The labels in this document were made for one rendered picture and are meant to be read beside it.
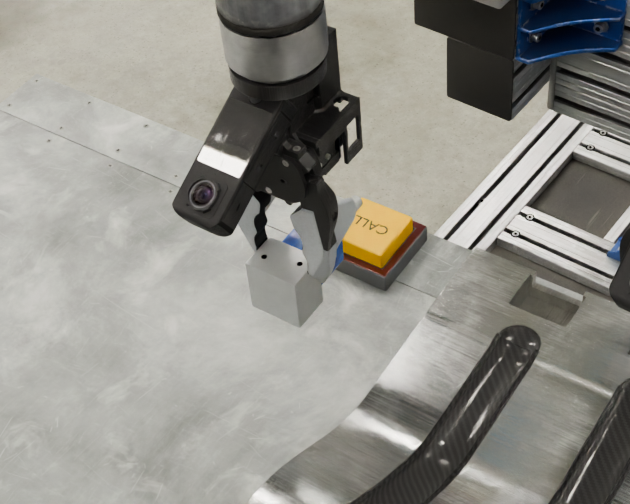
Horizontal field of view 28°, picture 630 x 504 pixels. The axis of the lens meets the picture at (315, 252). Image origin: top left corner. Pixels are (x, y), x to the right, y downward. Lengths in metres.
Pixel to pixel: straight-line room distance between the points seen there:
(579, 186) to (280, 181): 1.27
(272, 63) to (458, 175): 1.64
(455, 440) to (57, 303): 0.45
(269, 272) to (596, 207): 1.19
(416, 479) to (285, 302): 0.18
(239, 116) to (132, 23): 2.07
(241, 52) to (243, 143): 0.07
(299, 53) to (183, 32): 2.06
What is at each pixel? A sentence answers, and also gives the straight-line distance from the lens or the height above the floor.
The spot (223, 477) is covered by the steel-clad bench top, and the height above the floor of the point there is 0.80.
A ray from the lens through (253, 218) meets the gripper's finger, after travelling 1.01.
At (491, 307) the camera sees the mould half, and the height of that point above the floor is 0.89.
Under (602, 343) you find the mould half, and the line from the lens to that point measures 1.06.
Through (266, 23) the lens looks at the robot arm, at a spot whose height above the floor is 1.21.
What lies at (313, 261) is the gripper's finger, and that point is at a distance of 1.00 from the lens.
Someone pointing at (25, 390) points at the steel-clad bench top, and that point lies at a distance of 1.19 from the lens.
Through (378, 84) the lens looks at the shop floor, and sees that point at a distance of 2.71.
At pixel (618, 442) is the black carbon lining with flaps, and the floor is 0.88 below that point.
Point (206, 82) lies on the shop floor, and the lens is 2.77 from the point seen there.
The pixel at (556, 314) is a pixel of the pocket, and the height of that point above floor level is 0.86.
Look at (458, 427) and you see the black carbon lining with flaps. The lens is 1.01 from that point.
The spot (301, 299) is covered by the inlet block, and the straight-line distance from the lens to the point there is 1.03.
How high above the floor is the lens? 1.70
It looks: 46 degrees down
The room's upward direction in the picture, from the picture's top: 6 degrees counter-clockwise
